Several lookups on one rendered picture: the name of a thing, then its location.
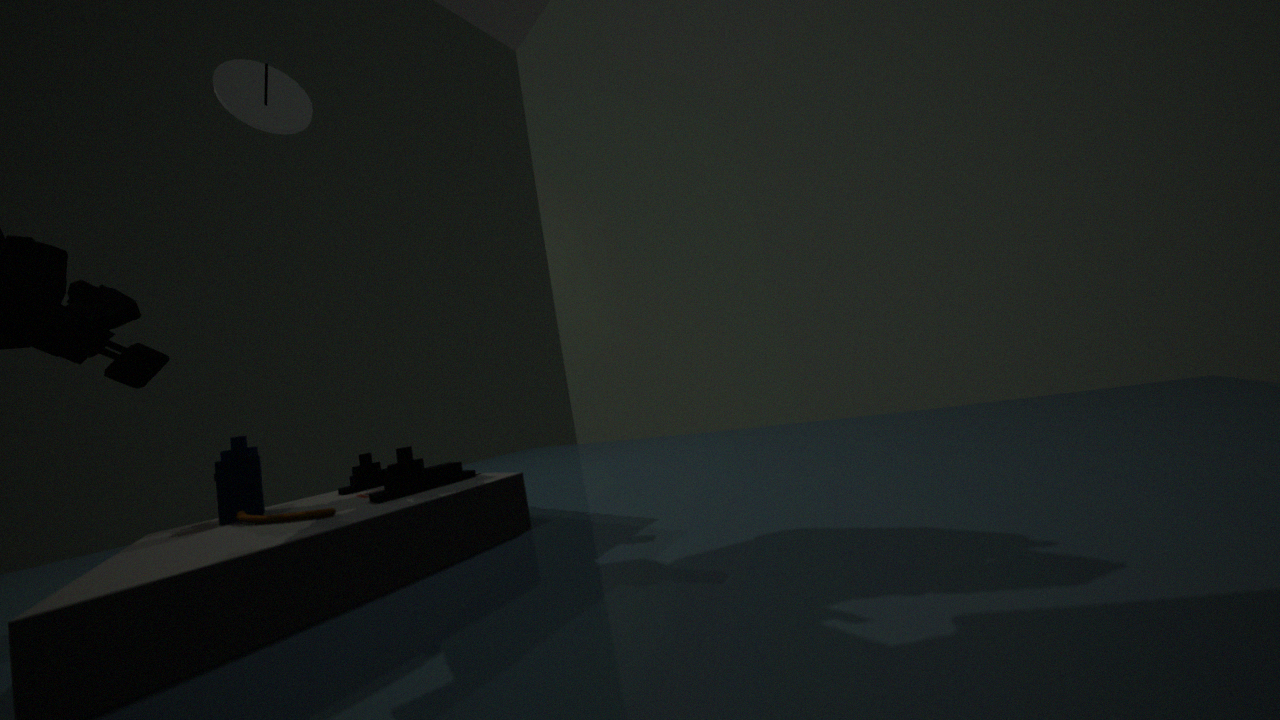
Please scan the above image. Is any blue micro servo with orange cable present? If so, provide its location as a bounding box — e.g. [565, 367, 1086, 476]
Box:
[214, 436, 337, 527]

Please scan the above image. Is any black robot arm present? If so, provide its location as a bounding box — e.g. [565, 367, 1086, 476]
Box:
[0, 229, 141, 348]

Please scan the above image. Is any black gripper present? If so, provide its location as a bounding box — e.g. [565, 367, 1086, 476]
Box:
[32, 313, 170, 389]

